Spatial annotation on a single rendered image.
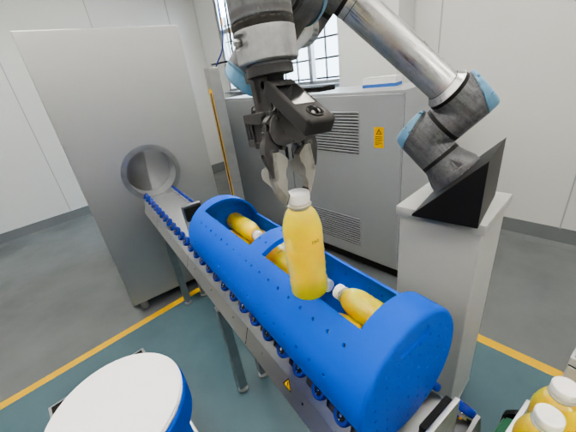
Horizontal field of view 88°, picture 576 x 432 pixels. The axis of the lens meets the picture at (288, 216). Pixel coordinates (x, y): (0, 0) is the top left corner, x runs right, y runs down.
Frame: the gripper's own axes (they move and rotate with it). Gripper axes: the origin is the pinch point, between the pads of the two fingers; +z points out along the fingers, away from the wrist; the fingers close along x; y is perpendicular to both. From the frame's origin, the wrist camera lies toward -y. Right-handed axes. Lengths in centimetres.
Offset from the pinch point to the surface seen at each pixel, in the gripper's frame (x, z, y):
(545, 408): -20, 37, -31
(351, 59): -224, -41, 200
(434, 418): -8.4, 42.1, -19.3
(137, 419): 36, 40, 18
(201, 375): 14, 135, 120
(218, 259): 4, 27, 44
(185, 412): 28, 44, 16
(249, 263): 0.7, 23.5, 26.8
